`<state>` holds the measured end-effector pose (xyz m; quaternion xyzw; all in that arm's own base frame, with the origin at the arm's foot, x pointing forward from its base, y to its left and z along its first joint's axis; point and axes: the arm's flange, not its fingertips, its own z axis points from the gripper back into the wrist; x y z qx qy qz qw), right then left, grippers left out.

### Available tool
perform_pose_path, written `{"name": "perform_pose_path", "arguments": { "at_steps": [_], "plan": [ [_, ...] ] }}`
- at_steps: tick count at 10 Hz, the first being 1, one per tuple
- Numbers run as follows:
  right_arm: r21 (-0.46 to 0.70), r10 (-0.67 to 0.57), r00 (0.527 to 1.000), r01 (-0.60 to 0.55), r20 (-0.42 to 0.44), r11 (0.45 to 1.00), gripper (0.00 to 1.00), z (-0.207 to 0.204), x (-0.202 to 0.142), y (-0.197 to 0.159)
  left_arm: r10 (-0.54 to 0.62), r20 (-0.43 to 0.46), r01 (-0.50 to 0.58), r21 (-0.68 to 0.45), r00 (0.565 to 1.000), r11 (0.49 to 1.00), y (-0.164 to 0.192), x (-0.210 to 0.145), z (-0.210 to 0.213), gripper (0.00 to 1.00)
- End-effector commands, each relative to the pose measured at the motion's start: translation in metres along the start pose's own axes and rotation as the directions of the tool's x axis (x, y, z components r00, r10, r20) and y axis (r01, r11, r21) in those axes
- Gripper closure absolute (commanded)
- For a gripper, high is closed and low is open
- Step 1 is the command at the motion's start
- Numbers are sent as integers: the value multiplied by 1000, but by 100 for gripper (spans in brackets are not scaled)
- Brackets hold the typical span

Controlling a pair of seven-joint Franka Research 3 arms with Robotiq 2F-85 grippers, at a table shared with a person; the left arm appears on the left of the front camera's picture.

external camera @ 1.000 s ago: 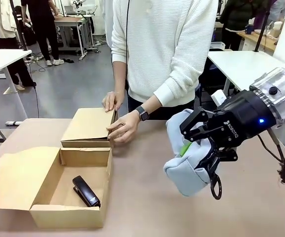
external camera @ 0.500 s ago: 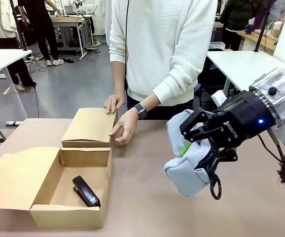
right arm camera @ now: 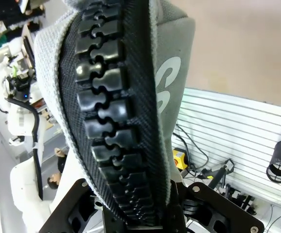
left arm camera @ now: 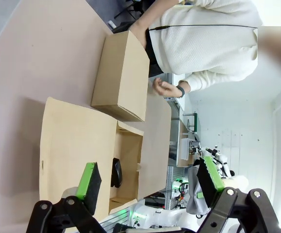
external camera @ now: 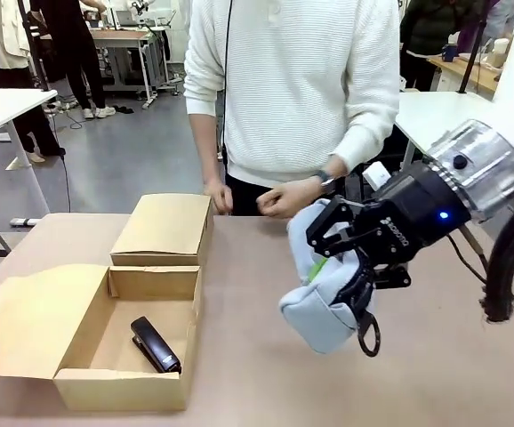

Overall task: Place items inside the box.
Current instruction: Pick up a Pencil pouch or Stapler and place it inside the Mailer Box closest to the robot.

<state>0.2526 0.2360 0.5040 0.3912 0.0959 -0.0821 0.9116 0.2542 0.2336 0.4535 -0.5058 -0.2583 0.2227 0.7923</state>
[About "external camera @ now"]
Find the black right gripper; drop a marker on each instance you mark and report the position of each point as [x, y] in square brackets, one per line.
[412, 213]

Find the grey zippered pencil case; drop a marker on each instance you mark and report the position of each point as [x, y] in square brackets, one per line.
[315, 311]

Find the small cardboard box with lid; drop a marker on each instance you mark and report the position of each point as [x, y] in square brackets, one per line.
[163, 227]

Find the black stapler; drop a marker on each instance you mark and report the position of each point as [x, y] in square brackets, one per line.
[155, 344]

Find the person's left forearm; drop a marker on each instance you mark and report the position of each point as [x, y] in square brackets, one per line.
[363, 138]

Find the person's right forearm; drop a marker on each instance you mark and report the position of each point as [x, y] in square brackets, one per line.
[206, 147]

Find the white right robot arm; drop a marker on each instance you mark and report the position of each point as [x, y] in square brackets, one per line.
[484, 155]

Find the large open cardboard box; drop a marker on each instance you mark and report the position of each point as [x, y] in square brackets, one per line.
[119, 338]

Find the person's left hand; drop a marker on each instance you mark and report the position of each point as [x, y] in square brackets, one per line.
[288, 200]

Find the person's right hand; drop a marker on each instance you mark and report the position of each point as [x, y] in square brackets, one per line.
[219, 195]

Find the silver wristwatch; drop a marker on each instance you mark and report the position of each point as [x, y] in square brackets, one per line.
[326, 178]

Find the person in white sweater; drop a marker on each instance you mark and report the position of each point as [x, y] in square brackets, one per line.
[292, 89]

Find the wooden top workbench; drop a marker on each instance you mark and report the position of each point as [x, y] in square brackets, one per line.
[475, 71]

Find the blue mug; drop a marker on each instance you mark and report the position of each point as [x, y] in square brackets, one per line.
[450, 52]

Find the black slanted pole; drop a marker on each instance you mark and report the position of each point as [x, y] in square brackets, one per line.
[474, 49]

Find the person in dark green jacket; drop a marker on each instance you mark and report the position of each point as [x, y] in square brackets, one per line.
[435, 26]

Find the white desk with grey legs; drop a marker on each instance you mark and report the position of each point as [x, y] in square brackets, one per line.
[128, 49]

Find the person in black clothes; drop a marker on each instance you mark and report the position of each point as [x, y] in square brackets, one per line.
[74, 53]

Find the white table with white leg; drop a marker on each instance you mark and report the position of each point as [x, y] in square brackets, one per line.
[3, 107]

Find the black stand pole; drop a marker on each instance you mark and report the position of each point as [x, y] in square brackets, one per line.
[34, 44]

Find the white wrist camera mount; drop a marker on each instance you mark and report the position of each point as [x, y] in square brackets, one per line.
[377, 175]

